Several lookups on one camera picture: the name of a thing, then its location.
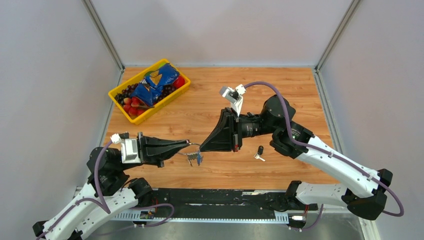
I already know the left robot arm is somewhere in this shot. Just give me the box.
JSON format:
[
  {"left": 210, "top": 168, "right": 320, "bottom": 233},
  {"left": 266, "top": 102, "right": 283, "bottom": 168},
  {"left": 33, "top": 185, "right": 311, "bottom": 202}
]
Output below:
[{"left": 32, "top": 132, "right": 191, "bottom": 240}]

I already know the yellow plastic bin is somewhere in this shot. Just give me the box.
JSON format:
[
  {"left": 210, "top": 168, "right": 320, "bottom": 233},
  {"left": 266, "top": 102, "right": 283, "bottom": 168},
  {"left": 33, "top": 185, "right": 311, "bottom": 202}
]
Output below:
[{"left": 108, "top": 58, "right": 191, "bottom": 125}]

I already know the aluminium frame rail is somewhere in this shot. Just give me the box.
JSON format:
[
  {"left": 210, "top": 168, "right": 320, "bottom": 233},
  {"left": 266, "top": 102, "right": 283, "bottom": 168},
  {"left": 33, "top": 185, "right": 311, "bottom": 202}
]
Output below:
[{"left": 59, "top": 188, "right": 382, "bottom": 240}]

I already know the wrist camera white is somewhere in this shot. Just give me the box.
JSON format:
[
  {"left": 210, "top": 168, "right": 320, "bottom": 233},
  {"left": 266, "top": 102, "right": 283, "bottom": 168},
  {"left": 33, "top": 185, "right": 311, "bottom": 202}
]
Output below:
[
  {"left": 219, "top": 84, "right": 246, "bottom": 116},
  {"left": 110, "top": 132, "right": 141, "bottom": 164}
]

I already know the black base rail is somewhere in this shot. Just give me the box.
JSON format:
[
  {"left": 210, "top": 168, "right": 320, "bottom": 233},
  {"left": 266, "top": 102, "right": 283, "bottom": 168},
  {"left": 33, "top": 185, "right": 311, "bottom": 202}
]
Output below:
[{"left": 138, "top": 188, "right": 306, "bottom": 220}]

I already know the large metal keyring with keys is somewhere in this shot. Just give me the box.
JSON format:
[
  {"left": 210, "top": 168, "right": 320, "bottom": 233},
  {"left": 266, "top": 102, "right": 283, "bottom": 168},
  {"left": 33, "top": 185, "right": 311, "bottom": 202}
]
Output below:
[{"left": 177, "top": 142, "right": 202, "bottom": 167}]

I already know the key with black tag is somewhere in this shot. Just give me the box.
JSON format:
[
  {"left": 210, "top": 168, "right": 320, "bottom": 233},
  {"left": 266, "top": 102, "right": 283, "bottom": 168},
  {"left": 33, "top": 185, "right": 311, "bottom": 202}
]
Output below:
[{"left": 254, "top": 145, "right": 266, "bottom": 162}]

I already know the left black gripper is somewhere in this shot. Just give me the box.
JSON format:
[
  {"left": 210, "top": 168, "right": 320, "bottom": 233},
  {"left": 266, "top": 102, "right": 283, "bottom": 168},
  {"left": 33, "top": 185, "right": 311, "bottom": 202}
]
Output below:
[{"left": 117, "top": 130, "right": 190, "bottom": 171}]

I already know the red apple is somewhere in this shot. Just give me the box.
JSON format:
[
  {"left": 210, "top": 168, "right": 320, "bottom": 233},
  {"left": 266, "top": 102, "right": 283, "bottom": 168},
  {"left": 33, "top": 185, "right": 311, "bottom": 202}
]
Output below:
[{"left": 172, "top": 75, "right": 185, "bottom": 89}]

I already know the dark grape bunch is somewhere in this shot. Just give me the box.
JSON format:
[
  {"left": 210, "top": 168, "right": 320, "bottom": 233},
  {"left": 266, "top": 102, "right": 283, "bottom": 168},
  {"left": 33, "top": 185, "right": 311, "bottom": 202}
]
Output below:
[{"left": 114, "top": 83, "right": 177, "bottom": 106}]

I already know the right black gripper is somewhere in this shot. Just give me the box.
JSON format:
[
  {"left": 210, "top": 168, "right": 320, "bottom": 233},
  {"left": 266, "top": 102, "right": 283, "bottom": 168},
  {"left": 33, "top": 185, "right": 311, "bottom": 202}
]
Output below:
[{"left": 199, "top": 106, "right": 279, "bottom": 152}]

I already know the red strawberries cluster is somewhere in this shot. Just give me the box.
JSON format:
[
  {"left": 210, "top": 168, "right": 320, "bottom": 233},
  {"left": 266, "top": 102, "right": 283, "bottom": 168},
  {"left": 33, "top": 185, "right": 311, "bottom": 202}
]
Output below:
[{"left": 122, "top": 97, "right": 146, "bottom": 118}]

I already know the blue snack bag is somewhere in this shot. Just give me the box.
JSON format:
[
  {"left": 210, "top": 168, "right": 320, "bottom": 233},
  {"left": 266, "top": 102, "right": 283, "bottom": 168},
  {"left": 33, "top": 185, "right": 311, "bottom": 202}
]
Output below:
[{"left": 133, "top": 63, "right": 180, "bottom": 97}]

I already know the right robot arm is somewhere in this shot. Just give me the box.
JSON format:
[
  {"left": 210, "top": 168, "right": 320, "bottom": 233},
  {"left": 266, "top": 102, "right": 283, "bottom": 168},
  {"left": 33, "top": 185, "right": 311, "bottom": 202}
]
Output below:
[{"left": 200, "top": 95, "right": 393, "bottom": 220}]

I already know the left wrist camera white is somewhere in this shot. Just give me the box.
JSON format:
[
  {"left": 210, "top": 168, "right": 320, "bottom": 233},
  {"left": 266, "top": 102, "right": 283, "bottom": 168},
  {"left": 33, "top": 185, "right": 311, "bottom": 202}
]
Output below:
[{"left": 110, "top": 132, "right": 141, "bottom": 164}]

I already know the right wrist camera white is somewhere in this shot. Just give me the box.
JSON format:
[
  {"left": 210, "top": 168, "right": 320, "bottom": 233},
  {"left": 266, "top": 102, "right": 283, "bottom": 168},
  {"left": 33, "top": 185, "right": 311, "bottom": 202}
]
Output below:
[{"left": 219, "top": 84, "right": 246, "bottom": 116}]

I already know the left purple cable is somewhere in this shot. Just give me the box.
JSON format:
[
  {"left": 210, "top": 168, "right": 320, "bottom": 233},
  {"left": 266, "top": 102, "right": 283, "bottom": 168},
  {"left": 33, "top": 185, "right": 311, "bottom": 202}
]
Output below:
[{"left": 34, "top": 140, "right": 176, "bottom": 240}]

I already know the key with blue tag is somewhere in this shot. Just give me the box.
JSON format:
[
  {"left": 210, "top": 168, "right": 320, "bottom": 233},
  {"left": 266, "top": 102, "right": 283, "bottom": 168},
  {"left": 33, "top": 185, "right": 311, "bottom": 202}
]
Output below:
[{"left": 196, "top": 152, "right": 203, "bottom": 166}]

